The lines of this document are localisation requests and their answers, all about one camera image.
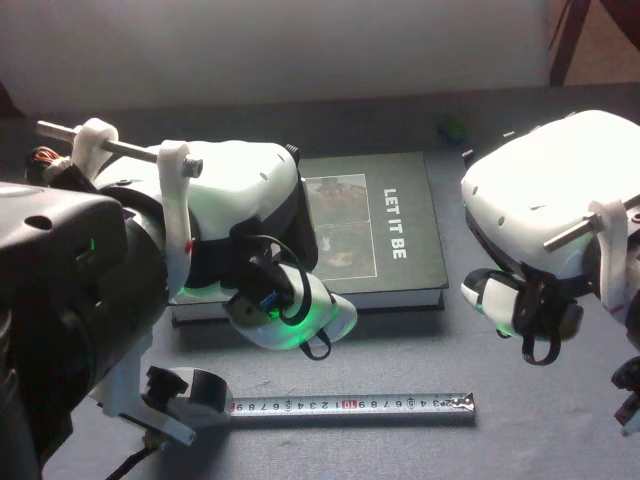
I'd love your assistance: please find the grey table cloth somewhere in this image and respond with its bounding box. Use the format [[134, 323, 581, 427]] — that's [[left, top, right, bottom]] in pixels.
[[0, 82, 640, 480]]

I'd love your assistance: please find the black Let It Be album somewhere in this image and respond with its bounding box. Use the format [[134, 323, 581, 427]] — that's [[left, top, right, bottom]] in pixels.
[[169, 151, 450, 329]]

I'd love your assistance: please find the small green blue toy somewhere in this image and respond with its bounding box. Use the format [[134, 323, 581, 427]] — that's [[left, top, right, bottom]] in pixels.
[[437, 115, 469, 146]]

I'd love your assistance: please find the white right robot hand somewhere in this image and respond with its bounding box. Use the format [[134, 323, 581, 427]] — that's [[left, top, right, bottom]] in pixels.
[[459, 108, 640, 366]]

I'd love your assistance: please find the dark brown chair frame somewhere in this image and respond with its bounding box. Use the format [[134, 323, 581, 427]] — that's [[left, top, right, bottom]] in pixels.
[[547, 0, 640, 86]]

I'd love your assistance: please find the white grey tape measure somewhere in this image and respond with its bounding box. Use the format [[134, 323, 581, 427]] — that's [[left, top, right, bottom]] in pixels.
[[172, 367, 475, 430]]

